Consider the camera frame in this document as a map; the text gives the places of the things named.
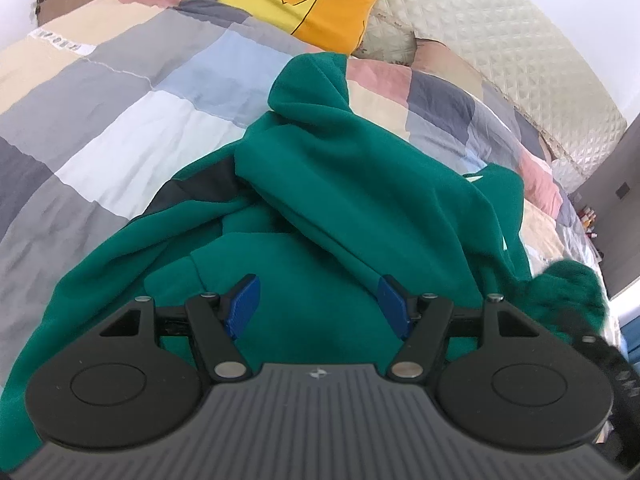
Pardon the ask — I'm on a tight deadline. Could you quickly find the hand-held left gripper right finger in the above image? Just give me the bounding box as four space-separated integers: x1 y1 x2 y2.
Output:
377 276 541 381

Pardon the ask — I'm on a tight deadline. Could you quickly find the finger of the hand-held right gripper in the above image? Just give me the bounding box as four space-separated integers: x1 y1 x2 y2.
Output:
550 306 640 398

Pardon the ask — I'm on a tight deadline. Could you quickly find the grey wall cabinet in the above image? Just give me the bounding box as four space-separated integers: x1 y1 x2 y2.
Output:
572 112 640 301

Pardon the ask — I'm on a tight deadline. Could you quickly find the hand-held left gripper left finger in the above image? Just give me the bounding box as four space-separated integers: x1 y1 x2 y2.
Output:
100 274 261 382

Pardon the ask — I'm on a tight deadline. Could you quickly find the cream quilted headboard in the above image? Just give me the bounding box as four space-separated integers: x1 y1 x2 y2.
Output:
352 0 628 191

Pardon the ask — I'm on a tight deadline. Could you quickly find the patchwork quilt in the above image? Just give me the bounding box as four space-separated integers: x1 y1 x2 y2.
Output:
0 0 608 391

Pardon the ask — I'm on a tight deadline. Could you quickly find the patchwork pillow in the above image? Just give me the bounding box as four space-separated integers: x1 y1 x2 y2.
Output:
410 37 556 161

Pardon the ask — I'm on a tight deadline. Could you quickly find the green hoodie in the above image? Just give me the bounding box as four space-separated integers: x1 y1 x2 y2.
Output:
0 52 608 461

